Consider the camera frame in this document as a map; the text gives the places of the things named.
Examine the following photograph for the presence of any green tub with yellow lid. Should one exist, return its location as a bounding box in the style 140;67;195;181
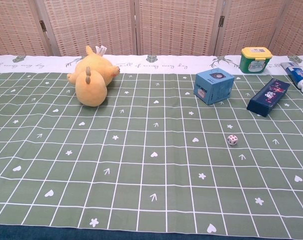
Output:
239;46;273;74

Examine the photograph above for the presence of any woven folding screen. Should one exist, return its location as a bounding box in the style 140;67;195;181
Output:
0;0;303;58

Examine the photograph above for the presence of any blue white toothpaste tube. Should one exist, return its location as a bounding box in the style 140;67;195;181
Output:
280;62;303;94

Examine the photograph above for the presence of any light blue cube box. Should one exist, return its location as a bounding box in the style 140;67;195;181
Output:
193;69;236;106

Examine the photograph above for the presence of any dark blue long box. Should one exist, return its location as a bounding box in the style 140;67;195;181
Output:
246;77;291;118

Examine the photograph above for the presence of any yellow plush toy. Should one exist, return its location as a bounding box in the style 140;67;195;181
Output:
67;45;121;108

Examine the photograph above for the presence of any small white die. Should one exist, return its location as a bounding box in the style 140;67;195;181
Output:
226;134;239;146

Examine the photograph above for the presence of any green grid tablecloth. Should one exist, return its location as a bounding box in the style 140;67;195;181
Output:
0;53;303;239

